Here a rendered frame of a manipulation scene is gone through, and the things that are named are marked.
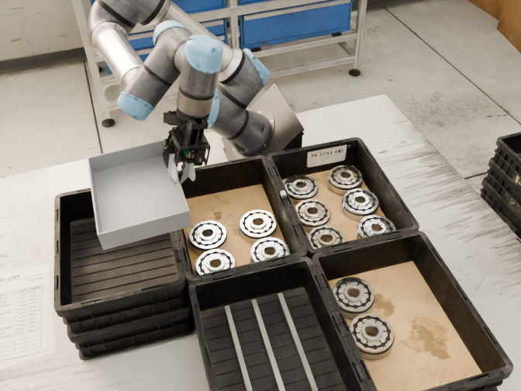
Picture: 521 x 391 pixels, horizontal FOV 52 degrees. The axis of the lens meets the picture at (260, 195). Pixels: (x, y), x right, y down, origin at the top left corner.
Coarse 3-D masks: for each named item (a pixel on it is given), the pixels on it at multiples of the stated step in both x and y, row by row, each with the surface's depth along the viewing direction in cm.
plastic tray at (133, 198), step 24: (144, 144) 134; (96, 168) 135; (120, 168) 135; (144, 168) 135; (96, 192) 130; (120, 192) 129; (144, 192) 129; (168, 192) 128; (96, 216) 117; (120, 216) 123; (144, 216) 123; (168, 216) 116; (120, 240) 117
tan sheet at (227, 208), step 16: (224, 192) 160; (240, 192) 160; (256, 192) 160; (192, 208) 156; (208, 208) 156; (224, 208) 156; (240, 208) 156; (256, 208) 155; (192, 224) 151; (224, 224) 151; (240, 240) 146; (192, 256) 143; (240, 256) 142
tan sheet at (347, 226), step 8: (312, 176) 165; (320, 176) 165; (320, 184) 162; (320, 192) 160; (328, 192) 159; (320, 200) 157; (328, 200) 157; (336, 200) 157; (336, 208) 155; (336, 216) 152; (344, 216) 152; (384, 216) 152; (336, 224) 150; (344, 224) 150; (352, 224) 150; (344, 232) 148; (352, 232) 148
